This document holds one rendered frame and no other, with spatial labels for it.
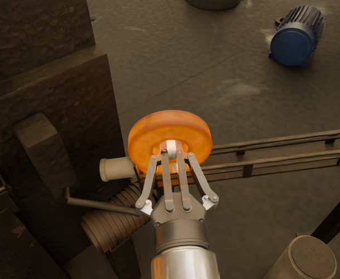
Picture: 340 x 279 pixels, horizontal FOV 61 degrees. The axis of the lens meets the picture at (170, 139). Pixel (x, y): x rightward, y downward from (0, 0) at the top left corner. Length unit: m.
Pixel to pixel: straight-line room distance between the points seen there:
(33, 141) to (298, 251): 0.71
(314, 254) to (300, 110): 1.32
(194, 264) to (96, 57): 0.57
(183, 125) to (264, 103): 1.59
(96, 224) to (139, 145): 0.40
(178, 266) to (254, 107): 1.68
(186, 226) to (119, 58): 2.08
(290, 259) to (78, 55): 0.76
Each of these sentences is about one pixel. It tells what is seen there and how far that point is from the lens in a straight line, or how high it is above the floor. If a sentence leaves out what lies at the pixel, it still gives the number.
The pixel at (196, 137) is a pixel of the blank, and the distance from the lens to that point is 0.50.
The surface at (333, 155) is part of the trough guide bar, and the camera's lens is 0.84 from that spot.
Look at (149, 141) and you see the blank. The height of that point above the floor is 0.91.
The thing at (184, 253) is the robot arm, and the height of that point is 0.92.
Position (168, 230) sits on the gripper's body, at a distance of 0.41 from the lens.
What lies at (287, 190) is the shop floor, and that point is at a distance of 1.62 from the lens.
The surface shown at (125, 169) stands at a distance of 0.74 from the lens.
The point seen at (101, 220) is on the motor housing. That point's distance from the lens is 0.86.
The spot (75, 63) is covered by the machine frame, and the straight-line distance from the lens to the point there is 0.78.
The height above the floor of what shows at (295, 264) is 0.52.
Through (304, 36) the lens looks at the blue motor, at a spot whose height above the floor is 0.30.
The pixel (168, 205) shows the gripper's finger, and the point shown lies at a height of 0.90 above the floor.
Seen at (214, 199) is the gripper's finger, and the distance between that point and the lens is 0.45.
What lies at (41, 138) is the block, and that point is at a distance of 0.71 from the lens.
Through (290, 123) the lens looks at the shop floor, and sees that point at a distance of 1.96.
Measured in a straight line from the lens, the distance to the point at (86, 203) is 0.83.
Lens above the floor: 1.28
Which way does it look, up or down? 48 degrees down
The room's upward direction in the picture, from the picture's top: straight up
